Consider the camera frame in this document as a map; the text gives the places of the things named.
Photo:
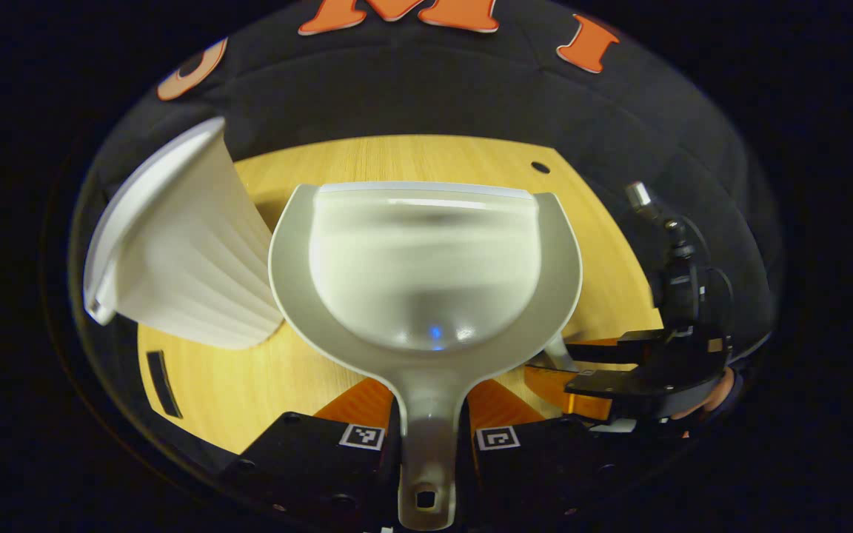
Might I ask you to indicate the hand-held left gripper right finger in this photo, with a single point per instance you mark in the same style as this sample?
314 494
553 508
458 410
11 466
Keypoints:
530 474

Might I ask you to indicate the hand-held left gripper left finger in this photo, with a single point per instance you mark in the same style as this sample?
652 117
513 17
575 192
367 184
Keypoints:
308 466

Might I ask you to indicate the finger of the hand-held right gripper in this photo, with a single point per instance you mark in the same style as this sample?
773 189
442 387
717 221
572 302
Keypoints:
582 392
619 348

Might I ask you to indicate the small white broom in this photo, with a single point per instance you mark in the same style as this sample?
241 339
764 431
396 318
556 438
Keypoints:
561 354

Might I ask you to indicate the white dustpan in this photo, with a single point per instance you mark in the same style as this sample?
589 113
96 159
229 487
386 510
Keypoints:
426 259

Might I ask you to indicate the white ribbed garbage bin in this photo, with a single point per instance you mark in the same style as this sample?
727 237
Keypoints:
189 274

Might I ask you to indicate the wooden desktop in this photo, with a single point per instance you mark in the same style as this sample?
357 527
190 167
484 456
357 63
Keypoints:
249 385

